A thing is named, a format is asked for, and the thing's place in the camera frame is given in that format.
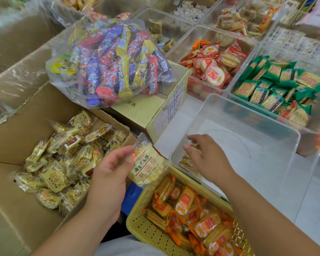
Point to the clear bin with brown sweets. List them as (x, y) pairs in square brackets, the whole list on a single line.
[(173, 23)]

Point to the pile of red cracker packets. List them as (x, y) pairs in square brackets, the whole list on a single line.
[(216, 66)]

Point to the pile of tan snack packets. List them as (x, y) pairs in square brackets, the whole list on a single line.
[(242, 19)]

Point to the person's left forearm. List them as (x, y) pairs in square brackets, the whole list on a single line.
[(80, 237)]

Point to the pile of white snack packets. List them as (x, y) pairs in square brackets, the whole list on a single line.
[(301, 43)]

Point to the pile of green cracker packets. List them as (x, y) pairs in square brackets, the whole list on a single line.
[(280, 90)]

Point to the person's left hand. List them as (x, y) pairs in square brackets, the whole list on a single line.
[(106, 183)]

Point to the clear bin with tan packets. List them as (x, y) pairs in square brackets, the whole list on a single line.
[(210, 15)]

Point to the closed cardboard carton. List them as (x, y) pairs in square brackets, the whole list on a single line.
[(149, 109)]

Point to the blue plastic stool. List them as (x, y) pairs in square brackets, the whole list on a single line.
[(132, 195)]

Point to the clear bin with white packets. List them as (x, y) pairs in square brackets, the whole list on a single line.
[(272, 31)]

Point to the empty clear plastic bin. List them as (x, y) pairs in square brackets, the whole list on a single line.
[(256, 146)]

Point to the pile of brown wrapped sweets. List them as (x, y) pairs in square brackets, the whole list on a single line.
[(156, 29)]

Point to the pile of white wrapped candies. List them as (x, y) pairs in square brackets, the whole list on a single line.
[(189, 10)]

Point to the large open cardboard box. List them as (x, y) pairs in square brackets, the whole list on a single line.
[(18, 130)]

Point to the pile of yellow snack packets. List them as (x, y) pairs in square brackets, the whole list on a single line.
[(66, 162)]

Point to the clear bin with red packets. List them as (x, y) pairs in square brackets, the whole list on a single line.
[(189, 34)]

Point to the person's left thumb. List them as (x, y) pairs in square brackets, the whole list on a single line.
[(122, 155)]

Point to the plastic-lined cardboard box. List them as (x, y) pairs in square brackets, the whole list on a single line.
[(18, 50)]

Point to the person's right thumb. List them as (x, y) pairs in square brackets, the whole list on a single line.
[(190, 151)]

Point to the single yellow cracker packet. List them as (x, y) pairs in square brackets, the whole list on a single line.
[(146, 165)]

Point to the yellow plastic basket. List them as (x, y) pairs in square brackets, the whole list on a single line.
[(142, 223)]

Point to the clear bin with white candies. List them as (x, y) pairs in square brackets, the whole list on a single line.
[(162, 5)]

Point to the person's right hand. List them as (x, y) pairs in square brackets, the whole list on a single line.
[(212, 161)]

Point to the clear bin with green packets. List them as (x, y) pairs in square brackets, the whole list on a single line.
[(317, 114)]

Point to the clear bag of candy bars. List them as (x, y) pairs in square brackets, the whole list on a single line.
[(112, 61)]

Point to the pile of orange cracker packets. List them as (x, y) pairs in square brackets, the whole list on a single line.
[(202, 223)]

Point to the person's white clothing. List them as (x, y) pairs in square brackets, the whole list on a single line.
[(128, 247)]

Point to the person's right forearm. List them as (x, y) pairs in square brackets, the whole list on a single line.
[(266, 223)]

